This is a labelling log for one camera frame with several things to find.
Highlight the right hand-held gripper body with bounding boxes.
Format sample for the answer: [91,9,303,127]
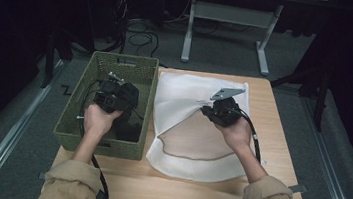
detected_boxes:
[207,84,246,130]

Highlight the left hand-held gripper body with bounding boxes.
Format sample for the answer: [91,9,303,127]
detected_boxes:
[92,69,126,115]

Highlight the green woven basket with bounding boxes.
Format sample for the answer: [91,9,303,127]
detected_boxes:
[51,46,161,162]

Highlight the dark computer tower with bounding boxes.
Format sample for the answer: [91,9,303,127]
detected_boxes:
[80,0,129,46]

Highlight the black metal stand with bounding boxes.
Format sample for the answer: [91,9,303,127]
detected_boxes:
[40,27,76,92]
[265,61,333,133]

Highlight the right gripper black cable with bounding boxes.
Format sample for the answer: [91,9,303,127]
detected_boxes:
[224,107,268,163]

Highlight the metal floor rail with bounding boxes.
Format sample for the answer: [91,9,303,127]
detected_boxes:
[290,97,353,199]
[0,52,66,199]

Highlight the person's left hand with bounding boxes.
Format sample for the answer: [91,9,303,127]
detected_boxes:
[81,103,124,139]

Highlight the white mesh laundry bag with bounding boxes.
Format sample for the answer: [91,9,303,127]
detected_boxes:
[143,70,261,188]

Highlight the white metal desk frame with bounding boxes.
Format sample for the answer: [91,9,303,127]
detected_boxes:
[179,0,285,78]

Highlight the black cloth garment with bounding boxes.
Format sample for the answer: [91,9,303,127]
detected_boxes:
[111,81,149,144]

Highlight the person's right hand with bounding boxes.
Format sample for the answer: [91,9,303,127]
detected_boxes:
[212,114,256,155]

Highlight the black floor cable bundle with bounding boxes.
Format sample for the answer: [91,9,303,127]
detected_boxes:
[102,0,165,60]

